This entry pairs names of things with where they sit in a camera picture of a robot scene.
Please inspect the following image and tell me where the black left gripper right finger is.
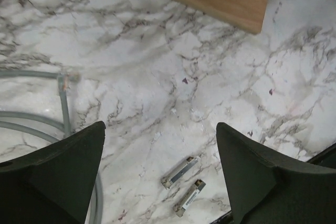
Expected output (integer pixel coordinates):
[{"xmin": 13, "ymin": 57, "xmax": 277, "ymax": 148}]
[{"xmin": 216, "ymin": 123, "xmax": 335, "ymax": 223}]

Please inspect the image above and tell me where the grey coiled network cable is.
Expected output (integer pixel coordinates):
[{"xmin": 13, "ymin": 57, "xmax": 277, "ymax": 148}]
[{"xmin": 0, "ymin": 70, "xmax": 104, "ymax": 224}]

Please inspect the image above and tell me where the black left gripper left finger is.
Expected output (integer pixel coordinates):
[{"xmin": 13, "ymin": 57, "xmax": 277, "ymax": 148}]
[{"xmin": 1, "ymin": 121, "xmax": 106, "ymax": 223}]

